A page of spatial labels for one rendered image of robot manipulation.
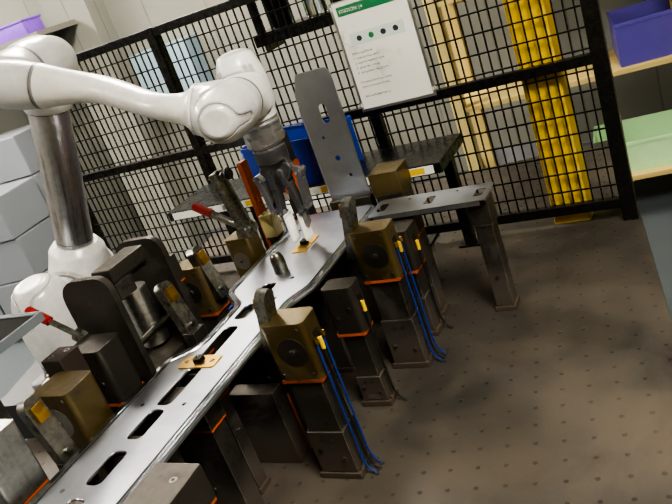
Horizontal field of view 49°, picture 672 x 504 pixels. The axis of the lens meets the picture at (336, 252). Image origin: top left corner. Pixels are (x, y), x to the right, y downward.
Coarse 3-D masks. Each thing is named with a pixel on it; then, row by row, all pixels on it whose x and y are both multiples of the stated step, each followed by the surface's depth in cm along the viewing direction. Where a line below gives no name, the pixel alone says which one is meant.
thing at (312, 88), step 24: (312, 72) 180; (312, 96) 183; (336, 96) 180; (312, 120) 186; (336, 120) 184; (312, 144) 189; (336, 144) 187; (336, 168) 190; (360, 168) 187; (336, 192) 194; (360, 192) 191
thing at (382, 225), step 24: (360, 240) 155; (384, 240) 153; (360, 264) 158; (384, 264) 156; (408, 264) 159; (384, 288) 159; (408, 288) 161; (384, 312) 162; (408, 312) 160; (408, 336) 162; (432, 336) 166; (408, 360) 166; (432, 360) 165
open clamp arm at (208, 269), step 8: (192, 248) 161; (200, 248) 163; (192, 256) 161; (200, 256) 161; (192, 264) 162; (200, 264) 161; (208, 264) 163; (208, 272) 162; (216, 272) 164; (208, 280) 162; (216, 280) 164; (216, 288) 163; (224, 288) 164; (216, 296) 164; (224, 296) 164
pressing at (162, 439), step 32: (320, 224) 181; (288, 256) 169; (320, 256) 162; (256, 288) 158; (288, 288) 152; (224, 320) 147; (256, 320) 143; (192, 352) 140; (224, 352) 135; (160, 384) 132; (192, 384) 128; (224, 384) 125; (128, 416) 125; (160, 416) 122; (192, 416) 119; (96, 448) 119; (128, 448) 116; (160, 448) 113; (64, 480) 114; (128, 480) 108
